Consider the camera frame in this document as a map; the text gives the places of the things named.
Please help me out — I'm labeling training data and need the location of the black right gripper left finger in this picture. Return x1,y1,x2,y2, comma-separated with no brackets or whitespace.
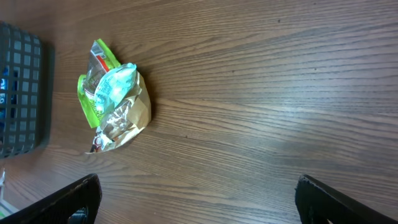
1,174,102,224

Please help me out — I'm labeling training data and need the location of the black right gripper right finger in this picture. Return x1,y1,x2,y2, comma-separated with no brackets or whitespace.
295,174,397,224

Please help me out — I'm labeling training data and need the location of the brown paper bread bag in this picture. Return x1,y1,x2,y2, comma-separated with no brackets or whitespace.
89,73,152,154

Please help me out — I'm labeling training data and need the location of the light teal snack packet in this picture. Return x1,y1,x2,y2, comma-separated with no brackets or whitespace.
94,63,137,114

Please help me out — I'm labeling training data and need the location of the green snack packet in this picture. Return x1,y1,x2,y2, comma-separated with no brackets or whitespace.
77,39,121,128

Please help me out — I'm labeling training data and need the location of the grey plastic mesh basket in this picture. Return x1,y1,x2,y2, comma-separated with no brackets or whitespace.
1,22,55,159

